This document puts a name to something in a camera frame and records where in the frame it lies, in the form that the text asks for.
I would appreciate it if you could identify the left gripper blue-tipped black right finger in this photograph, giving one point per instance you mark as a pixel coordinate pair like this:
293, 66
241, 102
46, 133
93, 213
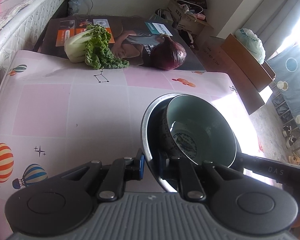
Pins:
238, 202

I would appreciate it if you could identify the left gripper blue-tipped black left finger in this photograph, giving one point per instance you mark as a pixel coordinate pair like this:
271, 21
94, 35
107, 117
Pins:
64, 202

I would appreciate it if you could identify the teal ceramic bowl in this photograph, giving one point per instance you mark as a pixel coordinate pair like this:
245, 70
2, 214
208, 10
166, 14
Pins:
193, 129

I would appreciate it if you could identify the small steel bowl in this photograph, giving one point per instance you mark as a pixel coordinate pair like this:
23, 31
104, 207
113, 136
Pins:
152, 146

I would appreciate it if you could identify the black and white shoes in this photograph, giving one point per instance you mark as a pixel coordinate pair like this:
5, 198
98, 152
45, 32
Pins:
287, 133

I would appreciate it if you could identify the pink balloon tablecloth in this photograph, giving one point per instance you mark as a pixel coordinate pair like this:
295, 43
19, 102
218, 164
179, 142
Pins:
60, 115

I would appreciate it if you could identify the long brown cardboard box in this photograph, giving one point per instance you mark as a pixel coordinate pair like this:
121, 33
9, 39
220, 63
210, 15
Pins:
260, 75

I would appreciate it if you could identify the blue patterned hanging sheet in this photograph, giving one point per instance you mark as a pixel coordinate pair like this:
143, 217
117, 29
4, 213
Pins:
286, 66

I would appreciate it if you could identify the pale green plastic bag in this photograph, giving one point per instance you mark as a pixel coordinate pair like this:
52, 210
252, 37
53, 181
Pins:
252, 43

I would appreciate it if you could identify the green leafy cabbage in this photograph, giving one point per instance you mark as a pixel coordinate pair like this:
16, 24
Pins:
91, 47

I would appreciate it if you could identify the red onion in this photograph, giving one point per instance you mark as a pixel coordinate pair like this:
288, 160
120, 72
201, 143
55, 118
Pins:
168, 54

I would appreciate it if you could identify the dark Philips product box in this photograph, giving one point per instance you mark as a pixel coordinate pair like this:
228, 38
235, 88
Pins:
132, 37

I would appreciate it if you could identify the white quilted mattress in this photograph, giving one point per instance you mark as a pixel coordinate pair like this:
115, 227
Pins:
21, 24

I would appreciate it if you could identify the open cardboard box with clutter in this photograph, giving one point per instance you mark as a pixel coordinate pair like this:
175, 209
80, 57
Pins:
186, 16

